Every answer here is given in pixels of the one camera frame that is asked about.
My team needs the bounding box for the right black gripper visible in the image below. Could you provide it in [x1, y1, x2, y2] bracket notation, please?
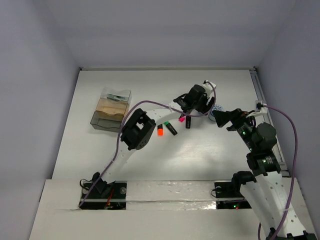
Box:
[212, 107, 257, 151]

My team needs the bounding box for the pink tip black highlighter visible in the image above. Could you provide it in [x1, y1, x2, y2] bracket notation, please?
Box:
[185, 116, 192, 129]

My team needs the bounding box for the green cap highlighter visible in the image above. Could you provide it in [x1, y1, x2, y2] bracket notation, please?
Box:
[164, 121, 178, 136]

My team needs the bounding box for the orange cap highlighter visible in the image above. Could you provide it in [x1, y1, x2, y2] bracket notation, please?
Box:
[157, 124, 164, 137]

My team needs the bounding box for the clear green pen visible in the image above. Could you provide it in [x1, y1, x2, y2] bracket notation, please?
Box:
[106, 94, 126, 99]

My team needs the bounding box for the black pen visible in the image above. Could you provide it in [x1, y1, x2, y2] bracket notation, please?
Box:
[106, 97, 119, 102]

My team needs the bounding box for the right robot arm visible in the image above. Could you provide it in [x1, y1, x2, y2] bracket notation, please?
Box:
[212, 108, 317, 240]

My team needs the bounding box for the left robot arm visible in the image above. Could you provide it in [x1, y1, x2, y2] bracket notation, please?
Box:
[88, 80, 217, 198]

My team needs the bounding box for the clear plastic tray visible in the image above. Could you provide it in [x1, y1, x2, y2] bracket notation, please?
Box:
[100, 87, 132, 103]

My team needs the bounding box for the smoky grey plastic tray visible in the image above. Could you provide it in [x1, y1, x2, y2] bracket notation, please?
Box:
[90, 111, 124, 133]

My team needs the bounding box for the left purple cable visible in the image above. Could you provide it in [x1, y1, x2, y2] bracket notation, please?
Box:
[79, 80, 217, 208]

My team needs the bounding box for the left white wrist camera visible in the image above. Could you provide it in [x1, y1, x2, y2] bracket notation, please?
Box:
[202, 80, 217, 97]

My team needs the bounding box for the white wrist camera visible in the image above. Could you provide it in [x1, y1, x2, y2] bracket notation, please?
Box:
[247, 100, 268, 117]
[202, 80, 217, 97]

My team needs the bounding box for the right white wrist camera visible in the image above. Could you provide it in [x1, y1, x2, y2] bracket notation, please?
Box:
[247, 100, 268, 117]

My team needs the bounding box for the aluminium side rail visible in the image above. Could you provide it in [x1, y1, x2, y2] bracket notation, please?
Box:
[249, 68, 290, 177]

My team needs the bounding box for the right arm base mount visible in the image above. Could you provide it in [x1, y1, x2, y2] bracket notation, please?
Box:
[210, 181, 251, 210]

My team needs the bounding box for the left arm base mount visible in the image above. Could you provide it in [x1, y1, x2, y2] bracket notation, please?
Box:
[79, 172, 127, 210]

